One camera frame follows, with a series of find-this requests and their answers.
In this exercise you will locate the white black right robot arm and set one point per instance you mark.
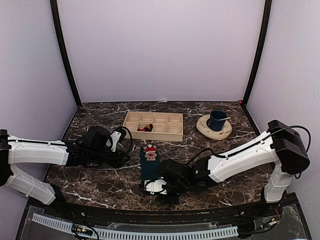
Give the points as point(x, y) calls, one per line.
point(279, 144)

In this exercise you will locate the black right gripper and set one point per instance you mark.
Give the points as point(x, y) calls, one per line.
point(173, 200)

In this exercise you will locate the black red yellow argyle sock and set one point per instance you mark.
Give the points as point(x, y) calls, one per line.
point(146, 128)

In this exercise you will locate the dark blue mug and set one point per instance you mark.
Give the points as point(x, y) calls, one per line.
point(212, 124)

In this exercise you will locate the black front table rail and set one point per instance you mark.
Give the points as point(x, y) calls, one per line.
point(222, 206)

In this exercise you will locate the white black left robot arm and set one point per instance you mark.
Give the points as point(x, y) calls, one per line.
point(14, 151)

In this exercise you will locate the black right frame post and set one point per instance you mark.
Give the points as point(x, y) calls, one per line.
point(258, 52)

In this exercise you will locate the black frame post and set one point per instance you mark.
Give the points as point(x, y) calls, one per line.
point(63, 52)
point(258, 52)

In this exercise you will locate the black left frame post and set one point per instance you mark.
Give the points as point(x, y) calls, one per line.
point(63, 52)

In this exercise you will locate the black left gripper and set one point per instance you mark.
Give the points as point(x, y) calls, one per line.
point(117, 162)

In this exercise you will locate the green christmas bear sock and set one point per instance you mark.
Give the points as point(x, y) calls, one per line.
point(149, 162)

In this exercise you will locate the wooden compartment tray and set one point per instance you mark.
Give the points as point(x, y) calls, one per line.
point(166, 126)

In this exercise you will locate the white slotted cable duct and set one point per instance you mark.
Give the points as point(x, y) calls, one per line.
point(124, 231)

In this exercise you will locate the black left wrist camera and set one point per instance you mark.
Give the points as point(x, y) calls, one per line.
point(96, 138)

